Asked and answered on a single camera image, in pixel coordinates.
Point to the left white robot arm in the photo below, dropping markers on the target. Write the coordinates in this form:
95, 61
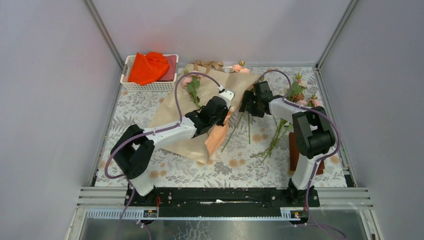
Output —
133, 151

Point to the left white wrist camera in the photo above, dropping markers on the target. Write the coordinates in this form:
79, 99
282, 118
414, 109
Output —
228, 93

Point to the orange cloth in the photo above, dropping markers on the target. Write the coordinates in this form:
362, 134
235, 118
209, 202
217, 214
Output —
148, 68

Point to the dark red cloth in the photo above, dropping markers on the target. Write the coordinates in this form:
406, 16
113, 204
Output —
172, 60

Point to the tan ribbon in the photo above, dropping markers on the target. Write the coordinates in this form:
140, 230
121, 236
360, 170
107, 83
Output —
208, 65

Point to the pink rose stems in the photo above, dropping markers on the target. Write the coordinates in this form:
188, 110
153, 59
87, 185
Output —
200, 88

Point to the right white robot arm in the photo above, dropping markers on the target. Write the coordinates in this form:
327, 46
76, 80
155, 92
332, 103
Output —
301, 182

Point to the pink fake flower bunch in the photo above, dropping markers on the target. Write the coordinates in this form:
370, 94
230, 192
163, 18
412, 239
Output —
313, 135

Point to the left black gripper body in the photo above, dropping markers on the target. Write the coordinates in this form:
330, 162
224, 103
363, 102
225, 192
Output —
218, 120

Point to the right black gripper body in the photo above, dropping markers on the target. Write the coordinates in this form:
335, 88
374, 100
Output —
255, 109

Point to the white plastic basket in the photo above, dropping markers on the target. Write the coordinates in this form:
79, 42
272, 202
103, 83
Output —
151, 87

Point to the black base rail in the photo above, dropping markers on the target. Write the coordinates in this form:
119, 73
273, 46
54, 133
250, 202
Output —
187, 202

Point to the beige orange wrapping paper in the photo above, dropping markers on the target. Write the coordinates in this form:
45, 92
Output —
200, 148

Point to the brown wooden block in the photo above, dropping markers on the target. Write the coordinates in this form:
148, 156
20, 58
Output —
294, 153

